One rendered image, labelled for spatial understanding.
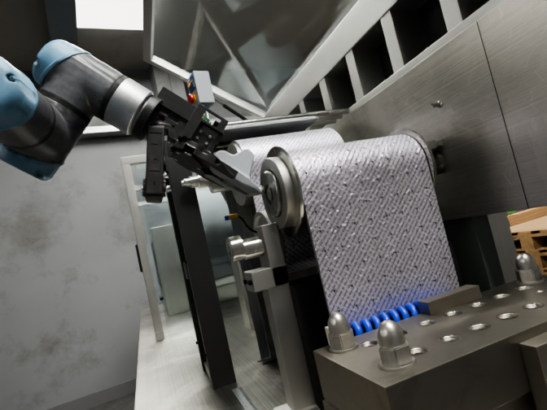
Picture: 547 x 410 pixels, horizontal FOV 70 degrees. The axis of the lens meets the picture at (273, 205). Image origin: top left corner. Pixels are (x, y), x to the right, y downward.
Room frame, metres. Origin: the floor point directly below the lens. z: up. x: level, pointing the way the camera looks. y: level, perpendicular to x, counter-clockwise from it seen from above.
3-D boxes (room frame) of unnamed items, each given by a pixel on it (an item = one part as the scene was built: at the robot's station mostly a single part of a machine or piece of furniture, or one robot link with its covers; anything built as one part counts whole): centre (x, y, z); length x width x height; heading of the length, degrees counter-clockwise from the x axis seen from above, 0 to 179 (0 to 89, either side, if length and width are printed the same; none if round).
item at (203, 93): (1.15, 0.15, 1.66); 0.07 x 0.07 x 0.10; 30
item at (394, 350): (0.41, -0.09, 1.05); 0.04 x 0.04 x 0.04
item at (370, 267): (0.61, -0.15, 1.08); 0.23 x 0.01 x 0.18; 110
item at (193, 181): (0.83, 0.15, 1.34); 0.06 x 0.03 x 0.03; 110
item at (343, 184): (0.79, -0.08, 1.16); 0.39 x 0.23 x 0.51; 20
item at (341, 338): (0.50, -0.05, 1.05); 0.04 x 0.04 x 0.04
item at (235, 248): (0.63, 0.08, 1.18); 0.04 x 0.02 x 0.04; 20
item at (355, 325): (0.58, -0.15, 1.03); 0.21 x 0.04 x 0.03; 110
